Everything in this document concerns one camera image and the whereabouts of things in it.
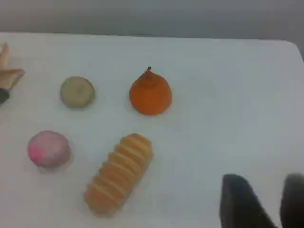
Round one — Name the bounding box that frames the orange pear-shaped fruit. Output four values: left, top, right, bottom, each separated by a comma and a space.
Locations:
129, 66, 173, 116

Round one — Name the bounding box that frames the white handbag with green handles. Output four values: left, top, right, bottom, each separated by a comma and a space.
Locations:
0, 42, 26, 109

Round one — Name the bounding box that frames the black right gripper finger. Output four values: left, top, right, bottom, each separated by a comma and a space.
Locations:
280, 173, 304, 228
218, 173, 279, 228

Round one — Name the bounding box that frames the round pale green cake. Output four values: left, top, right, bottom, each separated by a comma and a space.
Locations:
59, 76, 95, 109

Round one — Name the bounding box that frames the pink peach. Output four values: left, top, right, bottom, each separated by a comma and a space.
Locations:
27, 129, 71, 169

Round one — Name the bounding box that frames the ridged golden bread loaf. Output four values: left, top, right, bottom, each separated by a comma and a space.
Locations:
83, 133, 154, 218

